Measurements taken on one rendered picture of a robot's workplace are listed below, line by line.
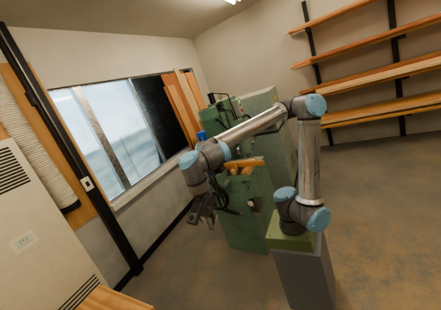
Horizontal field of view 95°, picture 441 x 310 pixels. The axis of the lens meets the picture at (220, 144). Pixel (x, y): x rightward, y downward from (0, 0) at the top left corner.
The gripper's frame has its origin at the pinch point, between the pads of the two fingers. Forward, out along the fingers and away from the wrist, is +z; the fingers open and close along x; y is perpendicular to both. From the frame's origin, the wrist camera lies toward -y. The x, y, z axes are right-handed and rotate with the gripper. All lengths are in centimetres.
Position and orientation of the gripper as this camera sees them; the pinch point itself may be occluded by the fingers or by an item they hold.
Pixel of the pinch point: (210, 229)
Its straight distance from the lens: 99.4
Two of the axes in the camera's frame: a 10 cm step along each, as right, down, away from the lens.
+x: -8.5, 0.7, 5.2
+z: 2.7, 9.1, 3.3
